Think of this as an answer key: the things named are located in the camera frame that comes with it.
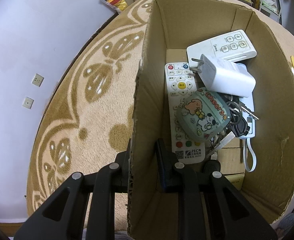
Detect white power bank with cable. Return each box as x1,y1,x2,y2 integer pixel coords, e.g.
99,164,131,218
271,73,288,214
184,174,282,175
239,96,257,172

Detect upper white wall socket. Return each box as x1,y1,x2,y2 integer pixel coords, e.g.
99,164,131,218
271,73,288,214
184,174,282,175
31,74,44,87

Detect white TV remote control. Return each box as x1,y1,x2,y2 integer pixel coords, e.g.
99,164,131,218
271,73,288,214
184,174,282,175
164,62,205,164

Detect green cartoon earbud case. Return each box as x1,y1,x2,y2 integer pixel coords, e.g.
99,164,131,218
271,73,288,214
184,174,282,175
176,87,231,143

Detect metal key ring bunch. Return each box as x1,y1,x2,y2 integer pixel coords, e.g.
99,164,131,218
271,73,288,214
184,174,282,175
207,93,261,156

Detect white small remote control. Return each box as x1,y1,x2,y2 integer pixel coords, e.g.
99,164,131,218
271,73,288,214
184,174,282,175
187,29,257,67

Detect large white power adapter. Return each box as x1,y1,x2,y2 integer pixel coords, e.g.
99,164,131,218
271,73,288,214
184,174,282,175
191,54,256,98

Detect white wall socket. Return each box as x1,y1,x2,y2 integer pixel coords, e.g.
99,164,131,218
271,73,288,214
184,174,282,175
22,97,34,109
31,74,44,87

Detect lower white wall socket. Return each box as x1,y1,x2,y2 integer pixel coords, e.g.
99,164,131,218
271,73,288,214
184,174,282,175
22,97,34,109

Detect beige brown patterned round rug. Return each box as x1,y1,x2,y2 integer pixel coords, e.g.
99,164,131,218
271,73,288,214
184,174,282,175
26,0,294,240

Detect black car key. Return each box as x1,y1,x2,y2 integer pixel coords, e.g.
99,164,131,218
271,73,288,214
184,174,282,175
231,118,250,138

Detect brown cardboard box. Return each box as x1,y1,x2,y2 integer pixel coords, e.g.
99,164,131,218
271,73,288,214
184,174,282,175
126,0,294,239

